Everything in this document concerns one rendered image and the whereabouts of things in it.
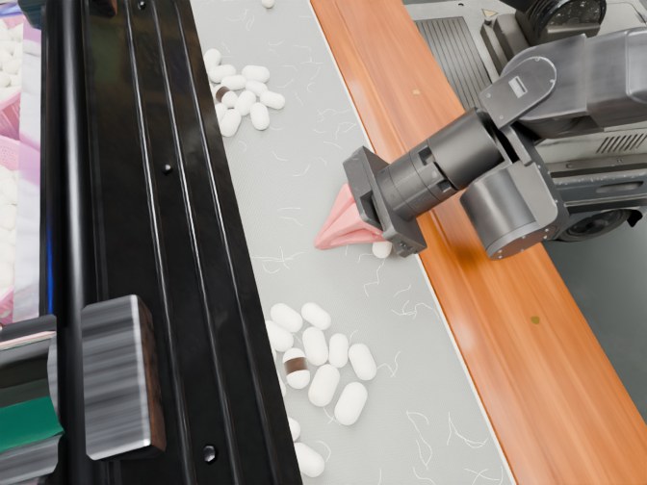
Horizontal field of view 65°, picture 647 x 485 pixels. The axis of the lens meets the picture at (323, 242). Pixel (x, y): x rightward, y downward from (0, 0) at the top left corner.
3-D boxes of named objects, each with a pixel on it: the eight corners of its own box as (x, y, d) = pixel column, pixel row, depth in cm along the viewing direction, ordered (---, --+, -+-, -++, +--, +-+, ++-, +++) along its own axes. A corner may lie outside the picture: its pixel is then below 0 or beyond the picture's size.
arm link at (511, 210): (569, 82, 45) (541, 46, 38) (644, 191, 41) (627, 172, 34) (455, 161, 51) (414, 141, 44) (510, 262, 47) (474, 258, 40)
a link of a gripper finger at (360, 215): (301, 258, 50) (378, 208, 45) (286, 199, 53) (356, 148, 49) (342, 272, 55) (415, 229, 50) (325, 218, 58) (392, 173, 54)
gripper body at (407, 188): (377, 242, 45) (450, 197, 41) (346, 154, 50) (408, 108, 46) (413, 258, 50) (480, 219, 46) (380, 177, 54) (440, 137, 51)
